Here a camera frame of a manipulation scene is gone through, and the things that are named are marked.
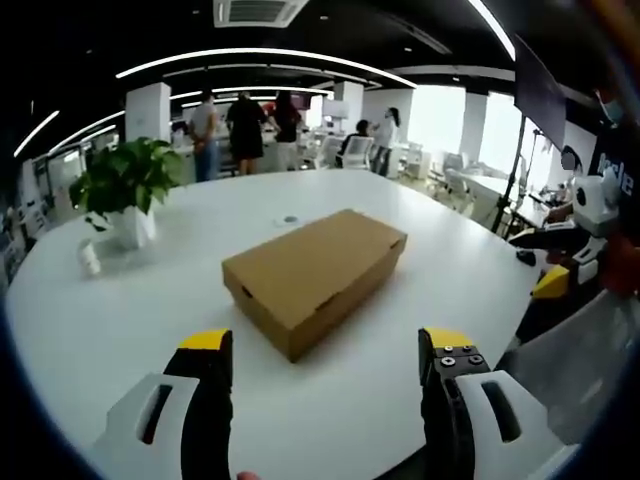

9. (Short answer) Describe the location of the black tripod stand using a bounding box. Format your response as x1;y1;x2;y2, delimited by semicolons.
490;113;527;237

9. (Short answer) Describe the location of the green potted plant white pot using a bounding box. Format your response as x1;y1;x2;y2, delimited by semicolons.
68;137;186;251

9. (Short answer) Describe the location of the person's right hand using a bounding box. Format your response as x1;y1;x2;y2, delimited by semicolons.
602;232;640;297

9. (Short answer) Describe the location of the white office desk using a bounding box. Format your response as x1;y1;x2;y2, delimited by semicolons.
443;167;512;214

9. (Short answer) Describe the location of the grey translucent cloth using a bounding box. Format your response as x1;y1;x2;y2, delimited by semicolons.
499;288;640;447

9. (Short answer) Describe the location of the long curved ceiling light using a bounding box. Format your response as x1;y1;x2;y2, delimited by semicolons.
115;47;417;89

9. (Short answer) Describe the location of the ceiling air conditioner vent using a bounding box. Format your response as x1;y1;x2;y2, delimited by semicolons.
212;0;309;29

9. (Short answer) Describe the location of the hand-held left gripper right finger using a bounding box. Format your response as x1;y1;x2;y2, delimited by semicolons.
417;327;581;480

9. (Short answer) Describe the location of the ceiling light strip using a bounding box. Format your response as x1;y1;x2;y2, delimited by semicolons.
13;109;61;158
468;0;517;62

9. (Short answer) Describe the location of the person's dark printed shirt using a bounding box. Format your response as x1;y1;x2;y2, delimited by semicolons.
588;119;640;236

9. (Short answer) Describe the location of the brown cardboard shoe box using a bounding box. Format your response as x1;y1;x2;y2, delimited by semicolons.
221;208;409;364

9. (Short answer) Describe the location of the white mesh office chair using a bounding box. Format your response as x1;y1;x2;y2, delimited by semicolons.
342;135;375;170

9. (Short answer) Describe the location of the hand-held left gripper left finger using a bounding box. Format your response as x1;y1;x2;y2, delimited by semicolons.
84;328;235;480

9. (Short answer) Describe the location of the dark screen on stand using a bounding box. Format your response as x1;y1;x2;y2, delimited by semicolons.
513;33;569;151

